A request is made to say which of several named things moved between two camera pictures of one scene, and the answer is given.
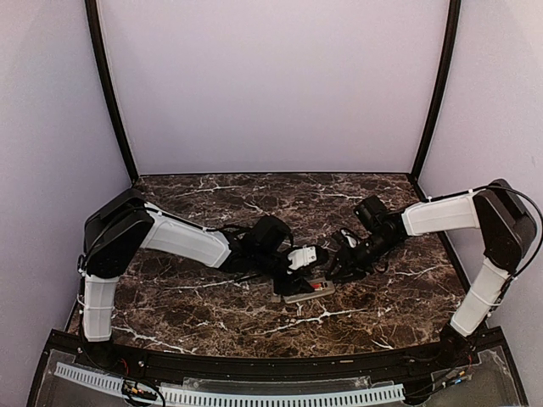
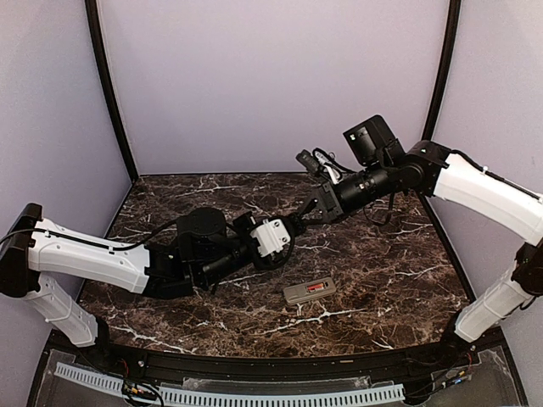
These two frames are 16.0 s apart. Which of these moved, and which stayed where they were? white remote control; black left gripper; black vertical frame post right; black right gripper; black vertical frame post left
Moved: black right gripper; black left gripper
Stayed: white remote control; black vertical frame post right; black vertical frame post left
